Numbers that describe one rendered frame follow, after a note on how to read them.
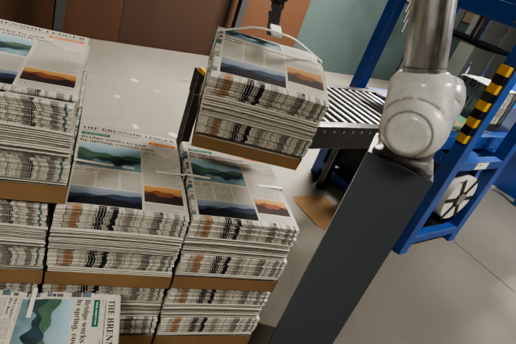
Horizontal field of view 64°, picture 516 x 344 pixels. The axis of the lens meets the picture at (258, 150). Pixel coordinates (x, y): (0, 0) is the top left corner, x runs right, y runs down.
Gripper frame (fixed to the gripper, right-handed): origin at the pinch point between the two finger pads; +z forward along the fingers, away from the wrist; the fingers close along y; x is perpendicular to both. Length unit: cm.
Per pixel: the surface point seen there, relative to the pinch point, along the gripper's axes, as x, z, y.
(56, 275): 38, 40, 63
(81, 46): 45, 7, 22
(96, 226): 31, 38, 48
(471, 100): -183, -154, 54
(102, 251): 29, 38, 55
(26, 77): 48, 31, 20
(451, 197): -162, -92, 100
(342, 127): -56, -59, 56
